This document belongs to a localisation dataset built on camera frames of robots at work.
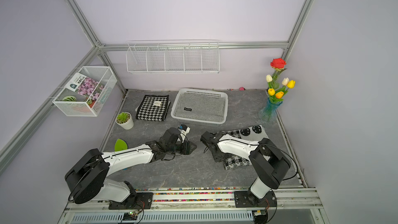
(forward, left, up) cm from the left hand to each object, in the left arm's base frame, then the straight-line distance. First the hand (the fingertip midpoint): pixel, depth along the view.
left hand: (193, 147), depth 83 cm
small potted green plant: (+20, +42, 0) cm, 46 cm away
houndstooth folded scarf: (+32, +27, -4) cm, 42 cm away
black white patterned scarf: (+8, -37, -4) cm, 38 cm away
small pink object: (+51, -40, -9) cm, 65 cm away
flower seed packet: (+23, +50, +27) cm, 62 cm away
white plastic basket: (+40, -5, +1) cm, 41 cm away
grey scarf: (+28, -5, -1) cm, 28 cm away
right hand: (-3, -17, -7) cm, 18 cm away
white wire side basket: (+15, +55, +25) cm, 62 cm away
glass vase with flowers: (+24, -50, +18) cm, 58 cm away
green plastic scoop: (+8, +45, -8) cm, 46 cm away
